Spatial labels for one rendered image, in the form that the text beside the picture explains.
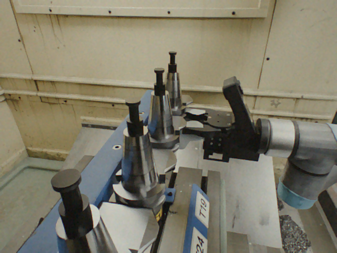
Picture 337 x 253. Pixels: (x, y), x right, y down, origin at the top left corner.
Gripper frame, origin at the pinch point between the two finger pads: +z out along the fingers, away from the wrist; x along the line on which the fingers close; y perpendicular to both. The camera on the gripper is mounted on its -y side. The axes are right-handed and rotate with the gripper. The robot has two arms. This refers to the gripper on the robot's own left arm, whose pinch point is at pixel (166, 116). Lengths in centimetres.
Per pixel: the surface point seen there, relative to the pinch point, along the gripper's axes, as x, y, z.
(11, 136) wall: 43, 43, 91
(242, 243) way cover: 8, 46, -24
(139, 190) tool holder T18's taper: -24.1, -3.1, -2.0
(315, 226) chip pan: 24, 51, -52
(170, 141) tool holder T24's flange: -13.4, -2.8, -3.5
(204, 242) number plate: -8.0, 26.8, -10.9
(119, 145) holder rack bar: -16.0, -2.7, 3.7
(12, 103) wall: 48, 27, 88
